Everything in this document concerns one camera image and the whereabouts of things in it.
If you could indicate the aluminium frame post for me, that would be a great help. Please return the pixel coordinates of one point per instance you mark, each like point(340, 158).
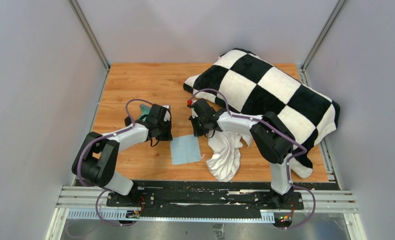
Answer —
point(333, 16)
point(79, 13)

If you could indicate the light blue cleaning cloth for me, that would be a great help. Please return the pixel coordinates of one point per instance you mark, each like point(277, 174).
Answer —
point(185, 149)

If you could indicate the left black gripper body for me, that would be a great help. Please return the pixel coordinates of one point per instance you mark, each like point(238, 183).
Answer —
point(159, 125)

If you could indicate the white crumpled cloth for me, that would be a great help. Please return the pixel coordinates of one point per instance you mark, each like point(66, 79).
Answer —
point(226, 144)

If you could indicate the black white checkered pillow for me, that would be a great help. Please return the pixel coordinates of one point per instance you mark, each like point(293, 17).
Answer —
point(246, 84)

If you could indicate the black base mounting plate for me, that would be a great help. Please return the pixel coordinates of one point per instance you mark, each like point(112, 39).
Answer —
point(204, 199)

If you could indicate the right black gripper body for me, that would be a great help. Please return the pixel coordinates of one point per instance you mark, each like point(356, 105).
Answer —
point(200, 127)

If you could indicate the left aluminium frame post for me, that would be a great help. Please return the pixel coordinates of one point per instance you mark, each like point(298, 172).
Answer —
point(79, 13)

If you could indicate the grey glasses case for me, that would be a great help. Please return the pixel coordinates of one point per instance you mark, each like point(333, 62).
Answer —
point(145, 111)

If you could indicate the right aluminium frame post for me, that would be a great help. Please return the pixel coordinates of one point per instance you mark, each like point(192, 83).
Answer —
point(333, 16)

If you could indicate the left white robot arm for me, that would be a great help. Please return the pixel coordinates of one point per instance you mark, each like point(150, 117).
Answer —
point(95, 163)

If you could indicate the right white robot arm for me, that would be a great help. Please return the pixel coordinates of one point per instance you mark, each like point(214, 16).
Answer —
point(272, 138)

